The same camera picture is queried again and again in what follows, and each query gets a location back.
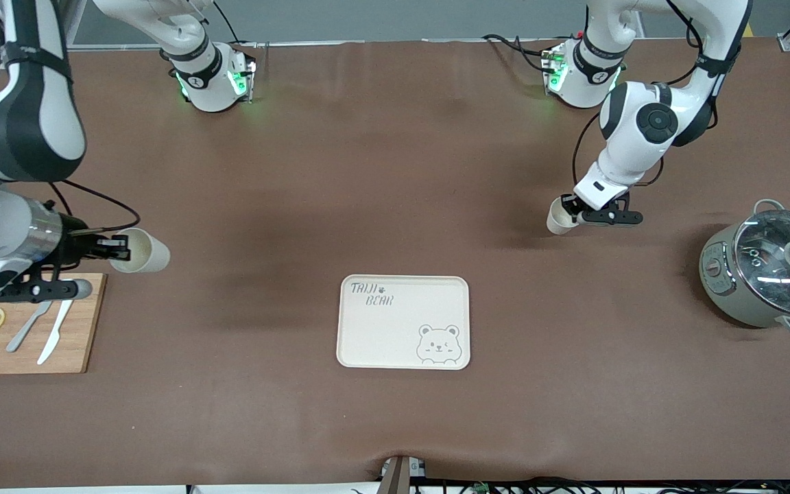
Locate white plastic knife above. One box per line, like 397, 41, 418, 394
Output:
37, 299, 75, 366

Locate grey plastic knife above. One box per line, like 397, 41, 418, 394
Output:
6, 301, 54, 353

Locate black left arm base cables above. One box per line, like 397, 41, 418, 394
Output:
482, 33, 555, 73

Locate grey camera stand post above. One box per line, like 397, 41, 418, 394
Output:
377, 456, 427, 494

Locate wooden cutting board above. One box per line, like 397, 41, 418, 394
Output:
0, 273, 108, 375

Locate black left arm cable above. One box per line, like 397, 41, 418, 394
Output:
571, 0, 742, 187

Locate cream tray with bear print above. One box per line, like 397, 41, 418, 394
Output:
337, 275, 471, 371

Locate black right arm base cable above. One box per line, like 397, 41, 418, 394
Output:
213, 0, 243, 46

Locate grey-green electric cooking pot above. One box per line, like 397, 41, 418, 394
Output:
699, 199, 790, 336

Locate glass pot lid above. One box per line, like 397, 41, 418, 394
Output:
733, 209, 790, 317

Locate white paper cup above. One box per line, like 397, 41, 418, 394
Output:
108, 228, 171, 274
546, 196, 582, 236

